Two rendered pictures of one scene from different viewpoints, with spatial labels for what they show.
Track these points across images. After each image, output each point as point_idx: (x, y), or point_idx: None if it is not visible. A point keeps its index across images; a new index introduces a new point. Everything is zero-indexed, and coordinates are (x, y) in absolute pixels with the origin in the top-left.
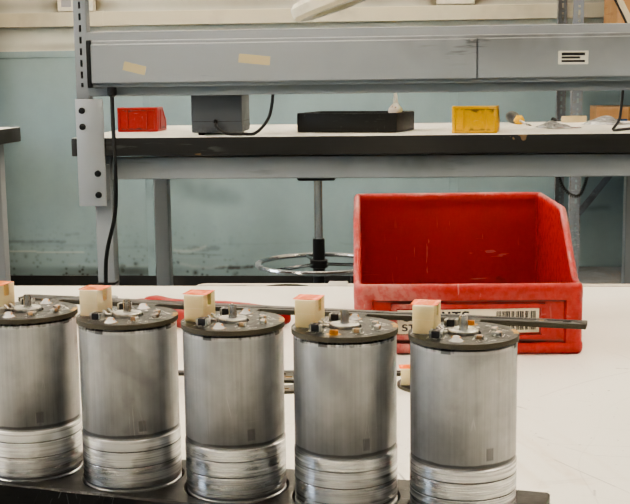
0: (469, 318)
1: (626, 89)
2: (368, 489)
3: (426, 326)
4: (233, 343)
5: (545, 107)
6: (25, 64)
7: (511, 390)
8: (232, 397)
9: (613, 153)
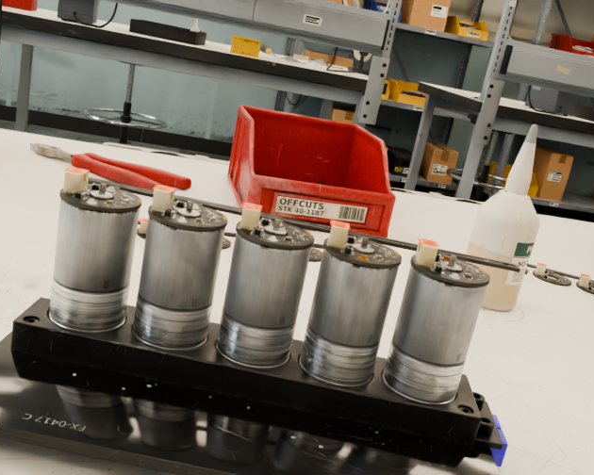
0: (439, 252)
1: (339, 46)
2: (363, 368)
3: (429, 261)
4: (285, 253)
5: (278, 44)
6: None
7: (478, 314)
8: (274, 293)
9: (324, 84)
